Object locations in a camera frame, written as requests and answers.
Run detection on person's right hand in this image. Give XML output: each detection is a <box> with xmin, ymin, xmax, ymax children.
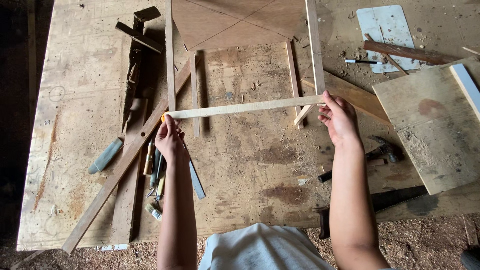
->
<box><xmin>317</xmin><ymin>90</ymin><xmax>361</xmax><ymax>148</ymax></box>

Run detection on person's left hand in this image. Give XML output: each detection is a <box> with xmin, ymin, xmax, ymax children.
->
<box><xmin>154</xmin><ymin>114</ymin><xmax>187</xmax><ymax>163</ymax></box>

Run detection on pale thin wooden strip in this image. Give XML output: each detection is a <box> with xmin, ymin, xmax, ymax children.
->
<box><xmin>164</xmin><ymin>94</ymin><xmax>326</xmax><ymax>121</ymax></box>

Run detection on short narrow wooden slat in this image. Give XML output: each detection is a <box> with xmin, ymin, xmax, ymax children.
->
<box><xmin>188</xmin><ymin>51</ymin><xmax>201</xmax><ymax>138</ymax></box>

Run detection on long diagonal wooden batten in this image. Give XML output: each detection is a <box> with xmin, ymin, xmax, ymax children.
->
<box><xmin>61</xmin><ymin>56</ymin><xmax>200</xmax><ymax>255</ymax></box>

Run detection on metal ruler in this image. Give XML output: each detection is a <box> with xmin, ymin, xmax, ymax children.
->
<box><xmin>183</xmin><ymin>142</ymin><xmax>206</xmax><ymax>200</ymax></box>

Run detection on dark weathered wooden piece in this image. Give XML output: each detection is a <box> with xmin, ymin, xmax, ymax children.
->
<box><xmin>121</xmin><ymin>18</ymin><xmax>145</xmax><ymax>133</ymax></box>

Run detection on long narrow wooden slat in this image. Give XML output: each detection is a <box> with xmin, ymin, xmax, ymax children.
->
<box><xmin>164</xmin><ymin>0</ymin><xmax>177</xmax><ymax>112</ymax></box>

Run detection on grey-green sharpening stone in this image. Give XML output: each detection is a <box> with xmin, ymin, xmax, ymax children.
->
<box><xmin>88</xmin><ymin>137</ymin><xmax>124</xmax><ymax>175</ymax></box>

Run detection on wide brown wooden plank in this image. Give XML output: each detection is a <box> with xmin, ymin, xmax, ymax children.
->
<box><xmin>110</xmin><ymin>98</ymin><xmax>149</xmax><ymax>245</ymax></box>

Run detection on small paint brush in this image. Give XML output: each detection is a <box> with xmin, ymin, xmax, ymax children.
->
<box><xmin>145</xmin><ymin>202</ymin><xmax>163</xmax><ymax>222</ymax></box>

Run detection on dark wooden cross bar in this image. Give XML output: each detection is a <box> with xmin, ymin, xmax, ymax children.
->
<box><xmin>115</xmin><ymin>21</ymin><xmax>164</xmax><ymax>54</ymax></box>

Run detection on brown plywood panel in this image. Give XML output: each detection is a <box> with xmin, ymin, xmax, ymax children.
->
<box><xmin>172</xmin><ymin>0</ymin><xmax>307</xmax><ymax>52</ymax></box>

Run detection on reddish narrow wooden slat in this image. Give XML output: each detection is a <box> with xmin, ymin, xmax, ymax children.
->
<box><xmin>285</xmin><ymin>40</ymin><xmax>304</xmax><ymax>130</ymax></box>

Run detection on person's grey shirt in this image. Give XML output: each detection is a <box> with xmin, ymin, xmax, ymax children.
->
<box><xmin>198</xmin><ymin>223</ymin><xmax>335</xmax><ymax>270</ymax></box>

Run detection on pale wide wooden slat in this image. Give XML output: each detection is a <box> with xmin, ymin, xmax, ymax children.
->
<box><xmin>293</xmin><ymin>0</ymin><xmax>326</xmax><ymax>127</ymax></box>

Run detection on light brown wooden plank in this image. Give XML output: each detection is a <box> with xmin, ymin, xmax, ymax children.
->
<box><xmin>301</xmin><ymin>69</ymin><xmax>391</xmax><ymax>127</ymax></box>

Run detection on claw hammer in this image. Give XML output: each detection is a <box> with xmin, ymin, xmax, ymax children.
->
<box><xmin>317</xmin><ymin>135</ymin><xmax>401</xmax><ymax>184</ymax></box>

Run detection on thin brown wooden stick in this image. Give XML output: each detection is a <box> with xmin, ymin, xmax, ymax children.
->
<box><xmin>364</xmin><ymin>33</ymin><xmax>409</xmax><ymax>76</ymax></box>

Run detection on hand saw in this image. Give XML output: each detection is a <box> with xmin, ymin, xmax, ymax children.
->
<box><xmin>314</xmin><ymin>184</ymin><xmax>429</xmax><ymax>240</ymax></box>

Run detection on white plastic sheet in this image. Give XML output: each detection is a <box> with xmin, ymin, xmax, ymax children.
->
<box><xmin>356</xmin><ymin>4</ymin><xmax>421</xmax><ymax>74</ymax></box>

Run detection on dark reddish wooden stick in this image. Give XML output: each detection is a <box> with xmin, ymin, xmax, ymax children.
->
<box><xmin>362</xmin><ymin>40</ymin><xmax>457</xmax><ymax>65</ymax></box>

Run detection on large worn plywood board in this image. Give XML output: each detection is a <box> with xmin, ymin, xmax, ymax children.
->
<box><xmin>372</xmin><ymin>56</ymin><xmax>480</xmax><ymax>196</ymax></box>

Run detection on white painted wooden strip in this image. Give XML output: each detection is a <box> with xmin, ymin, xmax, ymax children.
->
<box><xmin>449</xmin><ymin>63</ymin><xmax>480</xmax><ymax>121</ymax></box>

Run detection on wooden handled chisel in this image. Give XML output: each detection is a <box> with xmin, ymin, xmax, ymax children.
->
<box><xmin>143</xmin><ymin>140</ymin><xmax>155</xmax><ymax>176</ymax></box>

